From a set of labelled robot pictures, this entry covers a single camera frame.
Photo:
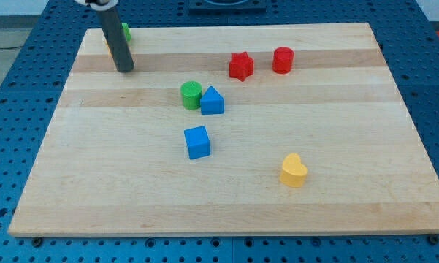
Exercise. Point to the yellow heart block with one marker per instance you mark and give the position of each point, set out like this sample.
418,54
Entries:
293,172

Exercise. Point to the blue cube block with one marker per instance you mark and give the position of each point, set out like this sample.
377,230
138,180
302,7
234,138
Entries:
198,142

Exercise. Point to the red cylinder block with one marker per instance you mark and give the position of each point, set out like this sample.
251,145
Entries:
283,59

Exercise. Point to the green cylinder block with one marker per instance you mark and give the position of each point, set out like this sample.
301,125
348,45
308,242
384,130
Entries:
191,93

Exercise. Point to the red star block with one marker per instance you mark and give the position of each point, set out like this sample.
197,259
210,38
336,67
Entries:
241,66

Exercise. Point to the green block behind rod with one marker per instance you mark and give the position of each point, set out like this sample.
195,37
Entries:
126,30

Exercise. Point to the blue triangle block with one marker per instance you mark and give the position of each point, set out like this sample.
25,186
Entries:
212,102

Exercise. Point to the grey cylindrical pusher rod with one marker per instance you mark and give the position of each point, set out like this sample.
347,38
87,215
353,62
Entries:
114,35

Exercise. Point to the yellow block behind rod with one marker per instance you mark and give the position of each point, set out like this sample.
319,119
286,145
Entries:
108,48

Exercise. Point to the wooden board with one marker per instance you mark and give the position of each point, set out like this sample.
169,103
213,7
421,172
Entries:
114,160

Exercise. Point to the white rod mount collar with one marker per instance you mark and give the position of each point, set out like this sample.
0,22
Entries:
95,2

